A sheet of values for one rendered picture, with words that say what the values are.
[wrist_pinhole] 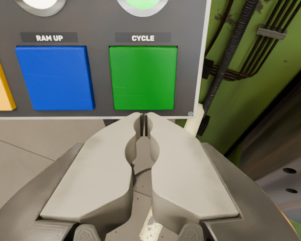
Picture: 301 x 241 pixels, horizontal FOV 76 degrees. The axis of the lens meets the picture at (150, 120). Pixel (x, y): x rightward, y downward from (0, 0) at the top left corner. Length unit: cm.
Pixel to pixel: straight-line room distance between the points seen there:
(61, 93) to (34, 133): 130
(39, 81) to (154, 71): 13
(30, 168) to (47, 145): 17
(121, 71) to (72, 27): 7
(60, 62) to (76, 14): 5
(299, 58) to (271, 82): 9
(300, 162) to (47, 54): 47
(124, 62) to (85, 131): 120
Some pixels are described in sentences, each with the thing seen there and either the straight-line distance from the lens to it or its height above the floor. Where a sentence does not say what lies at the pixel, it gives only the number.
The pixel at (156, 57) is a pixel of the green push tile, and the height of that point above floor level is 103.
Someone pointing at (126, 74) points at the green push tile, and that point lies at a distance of 23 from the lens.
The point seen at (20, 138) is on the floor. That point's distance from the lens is 157.
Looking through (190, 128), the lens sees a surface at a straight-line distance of 63.
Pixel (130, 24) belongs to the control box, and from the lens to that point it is 23.
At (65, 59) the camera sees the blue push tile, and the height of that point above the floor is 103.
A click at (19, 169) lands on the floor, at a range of 147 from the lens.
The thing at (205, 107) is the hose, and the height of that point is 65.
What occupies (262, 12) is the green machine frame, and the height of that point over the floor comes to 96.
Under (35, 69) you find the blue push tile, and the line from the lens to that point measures 26.
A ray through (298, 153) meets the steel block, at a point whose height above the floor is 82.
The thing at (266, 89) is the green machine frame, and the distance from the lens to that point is 61.
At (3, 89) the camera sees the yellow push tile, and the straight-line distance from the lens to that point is 29.
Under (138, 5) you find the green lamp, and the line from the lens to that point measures 22.
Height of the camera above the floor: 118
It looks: 59 degrees down
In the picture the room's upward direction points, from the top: 1 degrees clockwise
